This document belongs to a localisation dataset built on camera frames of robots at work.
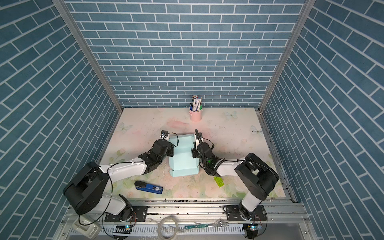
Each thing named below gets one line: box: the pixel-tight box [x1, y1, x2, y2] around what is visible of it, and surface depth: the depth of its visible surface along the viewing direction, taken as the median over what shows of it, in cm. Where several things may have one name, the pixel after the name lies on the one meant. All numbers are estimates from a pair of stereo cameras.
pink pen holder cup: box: [189, 109, 203, 122], surface depth 111 cm
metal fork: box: [194, 220, 229, 227], surface depth 72 cm
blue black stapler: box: [134, 180, 164, 195], surface depth 81 cm
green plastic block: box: [213, 176, 225, 188], surface depth 84 cm
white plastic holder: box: [71, 218, 102, 239], surface depth 69 cm
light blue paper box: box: [168, 134, 200, 177], surface depth 89 cm
